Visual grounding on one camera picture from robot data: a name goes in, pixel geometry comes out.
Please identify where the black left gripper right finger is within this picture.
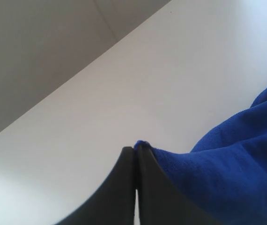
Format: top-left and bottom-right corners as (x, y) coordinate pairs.
(136, 144), (218, 225)

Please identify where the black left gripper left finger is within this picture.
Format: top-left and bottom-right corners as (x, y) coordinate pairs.
(58, 147), (136, 225)

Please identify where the blue microfiber towel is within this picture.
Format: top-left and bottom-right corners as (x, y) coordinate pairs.
(134, 88), (267, 225)

